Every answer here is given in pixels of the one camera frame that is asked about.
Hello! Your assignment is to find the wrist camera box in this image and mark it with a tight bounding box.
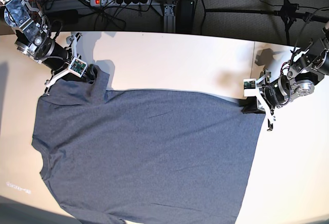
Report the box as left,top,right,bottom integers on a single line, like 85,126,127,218
243,79,258,97
68,57,87,78

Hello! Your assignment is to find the blue grey T-shirt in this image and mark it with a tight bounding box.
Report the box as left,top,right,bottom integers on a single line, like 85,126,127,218
32,65,264,223

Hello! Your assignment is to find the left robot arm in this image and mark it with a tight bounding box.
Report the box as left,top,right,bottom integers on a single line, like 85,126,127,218
242,23,328,131

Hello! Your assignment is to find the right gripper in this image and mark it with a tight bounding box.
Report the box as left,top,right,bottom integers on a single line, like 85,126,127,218
38,32,96,94

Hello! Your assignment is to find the white power strip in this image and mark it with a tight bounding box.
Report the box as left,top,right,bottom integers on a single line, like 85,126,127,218
89,0,151,7

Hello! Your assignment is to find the black tripod stand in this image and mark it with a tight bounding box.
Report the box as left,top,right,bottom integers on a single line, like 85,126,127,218
202,0,328,46

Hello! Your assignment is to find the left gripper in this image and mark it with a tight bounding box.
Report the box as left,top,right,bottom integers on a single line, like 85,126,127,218
237,69,288,131

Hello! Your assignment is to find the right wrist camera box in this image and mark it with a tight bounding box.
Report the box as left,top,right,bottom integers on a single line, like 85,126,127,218
68,57,87,78

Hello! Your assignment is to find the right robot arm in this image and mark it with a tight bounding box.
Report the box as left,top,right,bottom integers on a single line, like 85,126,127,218
1,0,92,94

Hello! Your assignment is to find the aluminium frame post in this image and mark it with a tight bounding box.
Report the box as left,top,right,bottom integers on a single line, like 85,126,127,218
163,0,177,33

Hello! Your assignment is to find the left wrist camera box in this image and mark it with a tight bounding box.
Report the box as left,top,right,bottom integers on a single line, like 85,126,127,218
243,79,258,97

